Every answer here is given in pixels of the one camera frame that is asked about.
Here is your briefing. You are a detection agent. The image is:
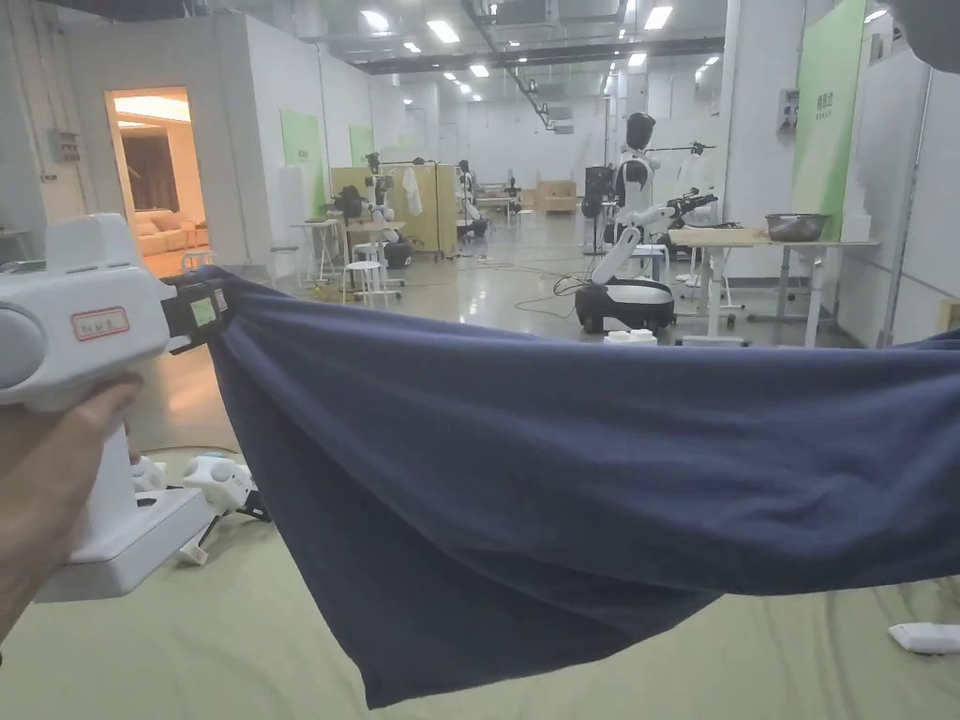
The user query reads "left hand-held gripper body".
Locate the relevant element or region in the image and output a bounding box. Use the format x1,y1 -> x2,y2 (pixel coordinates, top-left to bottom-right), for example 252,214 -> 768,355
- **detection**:
0,212 -> 212,606

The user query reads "dark blue shirt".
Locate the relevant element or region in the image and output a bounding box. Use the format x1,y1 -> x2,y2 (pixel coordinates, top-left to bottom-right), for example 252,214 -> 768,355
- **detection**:
198,263 -> 960,711

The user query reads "person's left hand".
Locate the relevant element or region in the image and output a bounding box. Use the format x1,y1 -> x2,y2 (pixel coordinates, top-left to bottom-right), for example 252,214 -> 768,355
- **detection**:
0,372 -> 145,640

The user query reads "beige sofa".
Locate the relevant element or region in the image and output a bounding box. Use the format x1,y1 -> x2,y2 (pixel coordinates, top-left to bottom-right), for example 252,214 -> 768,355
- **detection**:
133,209 -> 211,258

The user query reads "white folding table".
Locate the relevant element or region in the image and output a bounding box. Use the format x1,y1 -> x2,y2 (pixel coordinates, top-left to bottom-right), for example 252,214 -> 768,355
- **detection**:
289,218 -> 408,291

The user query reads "spare white hand-held gripper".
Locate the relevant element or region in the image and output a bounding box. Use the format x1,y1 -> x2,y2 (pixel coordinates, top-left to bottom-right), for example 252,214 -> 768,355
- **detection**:
127,456 -> 171,498
178,454 -> 272,568

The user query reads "white round stool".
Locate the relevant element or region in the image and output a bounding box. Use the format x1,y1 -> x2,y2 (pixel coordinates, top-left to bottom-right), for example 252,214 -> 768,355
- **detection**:
341,259 -> 408,308

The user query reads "white robot with black arms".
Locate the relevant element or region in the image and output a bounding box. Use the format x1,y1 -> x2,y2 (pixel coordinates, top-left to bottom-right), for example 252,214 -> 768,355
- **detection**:
363,149 -> 415,271

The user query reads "wooden clothes rack screen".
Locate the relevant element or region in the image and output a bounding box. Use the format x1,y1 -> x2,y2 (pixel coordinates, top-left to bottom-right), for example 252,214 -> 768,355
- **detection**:
329,158 -> 460,263

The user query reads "black and white robot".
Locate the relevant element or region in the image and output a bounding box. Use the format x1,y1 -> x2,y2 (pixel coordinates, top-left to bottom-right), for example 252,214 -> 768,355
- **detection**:
454,158 -> 490,243

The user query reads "bed with pale green sheet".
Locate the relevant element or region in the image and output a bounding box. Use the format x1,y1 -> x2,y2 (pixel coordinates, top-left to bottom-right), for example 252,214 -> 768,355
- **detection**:
0,446 -> 960,720

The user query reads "wooden crate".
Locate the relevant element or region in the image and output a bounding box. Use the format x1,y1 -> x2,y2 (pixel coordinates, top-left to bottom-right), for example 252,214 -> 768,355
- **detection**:
535,179 -> 580,218

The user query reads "white humanoid robot, wheeled base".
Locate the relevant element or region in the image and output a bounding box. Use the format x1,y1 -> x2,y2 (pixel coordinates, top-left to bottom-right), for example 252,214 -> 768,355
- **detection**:
574,112 -> 723,333

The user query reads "wooden table with metal bowl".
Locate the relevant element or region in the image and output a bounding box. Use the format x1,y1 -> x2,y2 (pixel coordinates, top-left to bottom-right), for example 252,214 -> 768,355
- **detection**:
666,213 -> 880,348

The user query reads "white flat device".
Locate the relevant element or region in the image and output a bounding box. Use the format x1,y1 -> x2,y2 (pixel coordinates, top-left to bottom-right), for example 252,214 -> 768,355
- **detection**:
888,621 -> 960,663

